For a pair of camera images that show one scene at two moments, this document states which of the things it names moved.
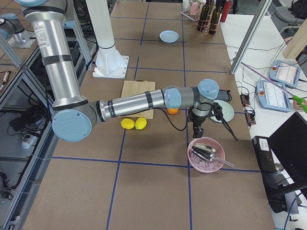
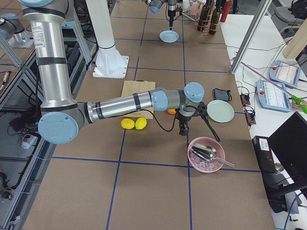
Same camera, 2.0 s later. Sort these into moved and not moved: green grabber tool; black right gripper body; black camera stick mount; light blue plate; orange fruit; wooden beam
Moved: black camera stick mount; black right gripper body
Not moved: green grabber tool; light blue plate; orange fruit; wooden beam
